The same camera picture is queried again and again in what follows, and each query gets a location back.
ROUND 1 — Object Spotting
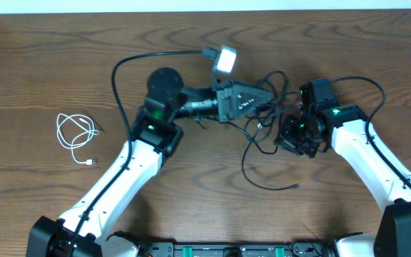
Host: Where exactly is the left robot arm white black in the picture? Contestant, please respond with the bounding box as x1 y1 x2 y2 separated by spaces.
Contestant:
26 68 274 256

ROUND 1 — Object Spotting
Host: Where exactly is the white cable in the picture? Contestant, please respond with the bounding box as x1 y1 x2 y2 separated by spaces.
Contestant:
55 113 101 167

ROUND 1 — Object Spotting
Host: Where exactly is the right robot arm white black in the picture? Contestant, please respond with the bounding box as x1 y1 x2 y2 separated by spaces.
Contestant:
275 106 411 256

